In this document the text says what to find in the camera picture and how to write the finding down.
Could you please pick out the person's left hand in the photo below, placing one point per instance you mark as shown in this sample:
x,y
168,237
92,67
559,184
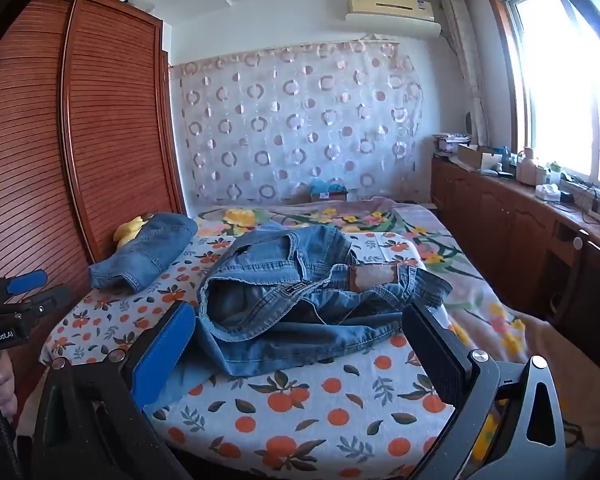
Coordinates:
x,y
5,385

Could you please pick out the long wooden cabinet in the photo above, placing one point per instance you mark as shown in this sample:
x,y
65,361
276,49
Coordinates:
x,y
480,220

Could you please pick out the small blue box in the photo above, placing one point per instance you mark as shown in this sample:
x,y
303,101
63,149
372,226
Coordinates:
x,y
327,191

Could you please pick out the brown slatted wooden wardrobe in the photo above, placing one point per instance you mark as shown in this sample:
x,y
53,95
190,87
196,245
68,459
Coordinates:
x,y
105,135

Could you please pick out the yellow plush toy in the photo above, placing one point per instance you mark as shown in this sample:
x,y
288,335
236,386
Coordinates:
x,y
127,230

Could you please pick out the wall air conditioner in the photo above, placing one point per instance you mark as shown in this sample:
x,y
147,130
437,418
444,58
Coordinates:
x,y
390,7

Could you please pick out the frayed blue denim pants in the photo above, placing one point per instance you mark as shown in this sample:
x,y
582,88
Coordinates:
x,y
290,300

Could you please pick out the stack of papers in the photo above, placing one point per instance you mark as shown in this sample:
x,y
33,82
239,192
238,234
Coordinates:
x,y
450,141

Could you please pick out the wooden framed window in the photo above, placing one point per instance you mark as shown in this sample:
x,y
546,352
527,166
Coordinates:
x,y
555,85

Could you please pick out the cream patterned window curtain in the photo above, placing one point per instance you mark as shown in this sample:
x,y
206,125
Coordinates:
x,y
462,60

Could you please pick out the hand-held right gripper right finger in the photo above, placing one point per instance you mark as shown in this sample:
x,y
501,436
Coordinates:
x,y
432,355

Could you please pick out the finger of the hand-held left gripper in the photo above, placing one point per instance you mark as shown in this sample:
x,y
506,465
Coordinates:
x,y
27,282
45,301

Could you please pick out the open cardboard box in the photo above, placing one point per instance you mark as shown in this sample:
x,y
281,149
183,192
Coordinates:
x,y
475,156

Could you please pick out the tissue pack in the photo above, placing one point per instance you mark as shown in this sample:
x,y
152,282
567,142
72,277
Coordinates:
x,y
547,192

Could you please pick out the sheer circle pattern curtain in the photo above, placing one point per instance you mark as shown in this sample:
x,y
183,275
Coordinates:
x,y
280,125

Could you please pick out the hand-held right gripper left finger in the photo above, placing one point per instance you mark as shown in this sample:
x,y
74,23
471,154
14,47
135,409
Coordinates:
x,y
165,355

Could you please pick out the white plastic jug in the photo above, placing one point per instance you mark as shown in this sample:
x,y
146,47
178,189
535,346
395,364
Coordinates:
x,y
526,170

